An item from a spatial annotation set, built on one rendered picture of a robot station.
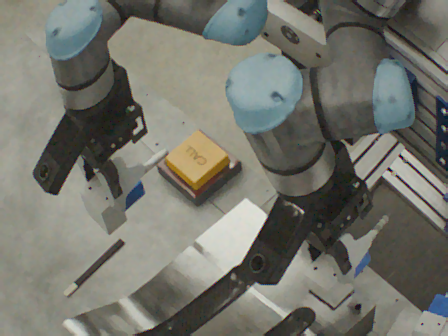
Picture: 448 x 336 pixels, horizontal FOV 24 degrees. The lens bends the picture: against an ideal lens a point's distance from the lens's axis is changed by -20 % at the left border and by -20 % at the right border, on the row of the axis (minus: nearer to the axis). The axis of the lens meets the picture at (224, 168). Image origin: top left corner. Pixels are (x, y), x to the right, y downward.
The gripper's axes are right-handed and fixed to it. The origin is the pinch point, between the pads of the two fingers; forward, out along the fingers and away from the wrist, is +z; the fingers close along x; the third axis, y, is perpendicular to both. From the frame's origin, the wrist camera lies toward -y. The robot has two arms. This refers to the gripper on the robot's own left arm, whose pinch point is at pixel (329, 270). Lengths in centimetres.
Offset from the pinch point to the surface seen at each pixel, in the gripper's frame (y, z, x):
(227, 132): 32, 87, 96
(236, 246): -3.8, 2.4, 14.6
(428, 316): 5.1, 8.8, -15.5
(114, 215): -12.0, -4.7, 25.6
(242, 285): -7.2, 3.2, 10.1
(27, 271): -28.5, 4.6, 38.6
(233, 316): -11.4, 2.8, 7.0
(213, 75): 41, 86, 110
